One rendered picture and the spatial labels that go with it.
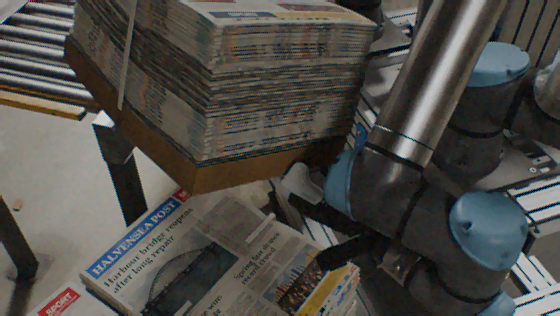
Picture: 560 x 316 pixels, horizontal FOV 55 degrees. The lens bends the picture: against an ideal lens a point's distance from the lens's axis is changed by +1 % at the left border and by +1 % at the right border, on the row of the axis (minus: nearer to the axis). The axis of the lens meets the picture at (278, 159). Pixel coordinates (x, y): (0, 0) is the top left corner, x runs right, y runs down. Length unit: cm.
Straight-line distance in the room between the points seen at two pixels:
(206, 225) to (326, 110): 32
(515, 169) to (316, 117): 51
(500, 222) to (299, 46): 32
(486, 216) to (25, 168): 207
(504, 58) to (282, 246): 50
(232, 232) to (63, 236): 125
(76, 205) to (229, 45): 166
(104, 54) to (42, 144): 170
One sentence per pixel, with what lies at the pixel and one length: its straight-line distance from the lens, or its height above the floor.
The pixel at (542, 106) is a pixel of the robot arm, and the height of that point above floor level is 103.
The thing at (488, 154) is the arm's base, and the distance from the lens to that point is 109.
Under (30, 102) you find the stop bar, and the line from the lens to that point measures 133.
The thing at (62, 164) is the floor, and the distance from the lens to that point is 239.
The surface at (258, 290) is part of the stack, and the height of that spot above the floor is 83.
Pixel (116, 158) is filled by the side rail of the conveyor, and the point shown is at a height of 70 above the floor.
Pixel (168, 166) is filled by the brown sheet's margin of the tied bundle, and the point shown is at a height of 108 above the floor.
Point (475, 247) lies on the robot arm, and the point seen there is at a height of 114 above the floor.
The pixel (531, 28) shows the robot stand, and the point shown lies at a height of 99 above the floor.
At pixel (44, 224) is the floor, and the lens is 219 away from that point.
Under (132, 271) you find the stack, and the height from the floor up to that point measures 83.
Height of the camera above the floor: 158
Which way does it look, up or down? 45 degrees down
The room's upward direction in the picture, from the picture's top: straight up
